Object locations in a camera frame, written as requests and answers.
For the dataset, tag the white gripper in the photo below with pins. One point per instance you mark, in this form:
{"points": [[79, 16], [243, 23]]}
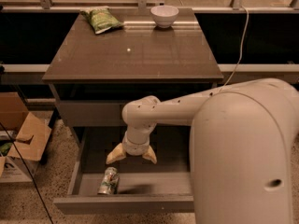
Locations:
{"points": [[135, 148]]}

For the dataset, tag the green 7up can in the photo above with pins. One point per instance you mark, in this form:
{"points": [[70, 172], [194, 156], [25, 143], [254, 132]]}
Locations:
{"points": [[110, 182]]}

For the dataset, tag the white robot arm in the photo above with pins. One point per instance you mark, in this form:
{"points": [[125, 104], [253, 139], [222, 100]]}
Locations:
{"points": [[240, 147]]}

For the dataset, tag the open grey middle drawer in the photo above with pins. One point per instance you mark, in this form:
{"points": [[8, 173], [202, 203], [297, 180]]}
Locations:
{"points": [[144, 187]]}

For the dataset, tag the closed grey top drawer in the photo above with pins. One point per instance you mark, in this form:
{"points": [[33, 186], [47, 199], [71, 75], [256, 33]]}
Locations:
{"points": [[90, 113]]}

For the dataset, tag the grey drawer cabinet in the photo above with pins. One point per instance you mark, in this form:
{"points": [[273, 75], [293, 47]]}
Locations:
{"points": [[134, 61]]}

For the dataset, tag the open cardboard box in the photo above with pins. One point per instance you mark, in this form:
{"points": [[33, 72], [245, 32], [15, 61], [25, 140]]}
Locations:
{"points": [[28, 135]]}

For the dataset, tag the green chip bag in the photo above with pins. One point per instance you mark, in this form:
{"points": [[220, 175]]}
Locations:
{"points": [[100, 19]]}

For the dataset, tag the white ceramic bowl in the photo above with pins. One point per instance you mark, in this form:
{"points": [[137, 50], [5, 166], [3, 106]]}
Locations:
{"points": [[164, 16]]}

